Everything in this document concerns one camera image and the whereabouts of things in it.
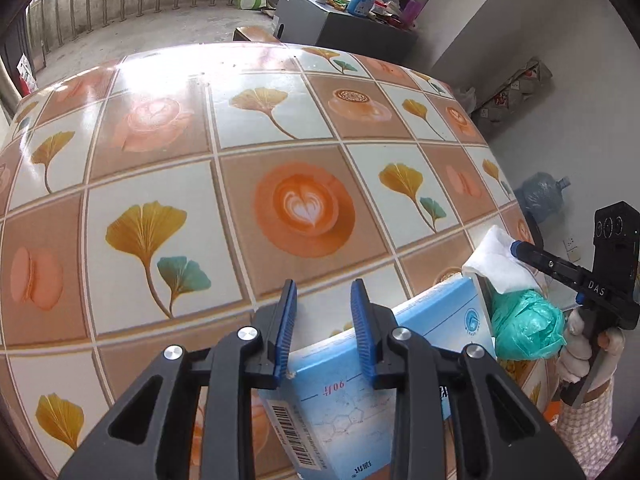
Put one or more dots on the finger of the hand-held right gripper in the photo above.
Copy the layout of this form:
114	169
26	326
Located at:
550	262

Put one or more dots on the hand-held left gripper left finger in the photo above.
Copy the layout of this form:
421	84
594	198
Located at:
286	330

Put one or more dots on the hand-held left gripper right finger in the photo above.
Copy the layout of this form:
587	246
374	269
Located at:
361	330

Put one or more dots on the white tissue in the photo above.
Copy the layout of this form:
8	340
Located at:
492	260

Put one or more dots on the green plastic bag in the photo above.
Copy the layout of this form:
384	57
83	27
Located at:
525	325

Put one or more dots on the light blue paper box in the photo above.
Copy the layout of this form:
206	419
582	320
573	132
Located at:
330	410

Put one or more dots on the person's right forearm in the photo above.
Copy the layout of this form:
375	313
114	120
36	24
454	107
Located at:
590	425

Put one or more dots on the person's right hand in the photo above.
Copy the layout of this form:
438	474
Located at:
572	360

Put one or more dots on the blue water jug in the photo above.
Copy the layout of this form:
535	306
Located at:
542	197

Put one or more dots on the flattened cardboard boxes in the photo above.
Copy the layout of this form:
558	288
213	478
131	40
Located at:
515	95

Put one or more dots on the white floor plastic bag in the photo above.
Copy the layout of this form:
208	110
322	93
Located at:
465	100

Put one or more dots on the purple container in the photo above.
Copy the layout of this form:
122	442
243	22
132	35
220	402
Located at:
412	10

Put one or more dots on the grey cabinet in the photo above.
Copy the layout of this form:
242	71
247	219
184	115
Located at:
350	35

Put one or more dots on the colourful printed bag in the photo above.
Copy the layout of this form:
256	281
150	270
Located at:
26	75

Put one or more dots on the white wall socket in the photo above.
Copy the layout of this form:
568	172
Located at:
572	250

